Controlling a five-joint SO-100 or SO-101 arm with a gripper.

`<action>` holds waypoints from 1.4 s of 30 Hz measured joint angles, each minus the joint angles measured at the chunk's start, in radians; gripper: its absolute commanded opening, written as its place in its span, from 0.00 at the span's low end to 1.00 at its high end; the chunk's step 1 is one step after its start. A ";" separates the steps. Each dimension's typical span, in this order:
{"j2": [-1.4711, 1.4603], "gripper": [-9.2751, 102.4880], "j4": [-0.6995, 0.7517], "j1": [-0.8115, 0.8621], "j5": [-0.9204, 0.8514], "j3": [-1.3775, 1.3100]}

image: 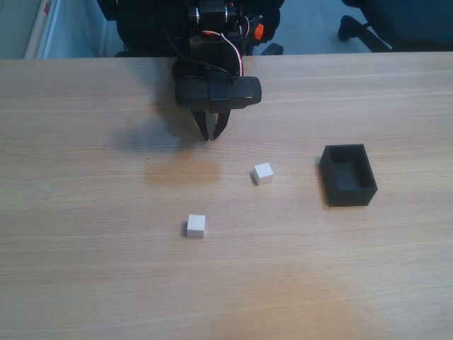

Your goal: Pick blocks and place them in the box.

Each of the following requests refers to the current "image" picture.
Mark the white cube block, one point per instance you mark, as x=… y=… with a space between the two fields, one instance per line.
x=264 y=173
x=196 y=226

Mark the black open box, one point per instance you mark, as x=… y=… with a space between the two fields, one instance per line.
x=352 y=196

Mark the orange knob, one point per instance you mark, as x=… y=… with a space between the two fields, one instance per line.
x=258 y=31

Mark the white panel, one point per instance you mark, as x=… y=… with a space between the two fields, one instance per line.
x=40 y=32

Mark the black oval camera box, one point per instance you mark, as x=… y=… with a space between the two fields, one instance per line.
x=235 y=91

